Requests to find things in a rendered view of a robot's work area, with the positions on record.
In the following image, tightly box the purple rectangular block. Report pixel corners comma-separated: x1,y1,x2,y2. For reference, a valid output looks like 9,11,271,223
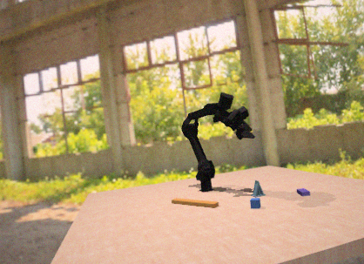
297,188,311,197

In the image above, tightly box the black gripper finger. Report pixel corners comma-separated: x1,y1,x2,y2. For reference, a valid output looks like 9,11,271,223
239,130,255,139
233,114,252,132

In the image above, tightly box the orange-brown bar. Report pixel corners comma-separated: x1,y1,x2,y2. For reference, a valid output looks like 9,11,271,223
172,198,219,208

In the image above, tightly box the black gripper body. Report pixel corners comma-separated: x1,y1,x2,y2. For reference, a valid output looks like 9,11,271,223
222,109,244,140

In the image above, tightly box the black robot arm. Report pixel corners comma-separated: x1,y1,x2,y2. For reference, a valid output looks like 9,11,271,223
181,92,234,193

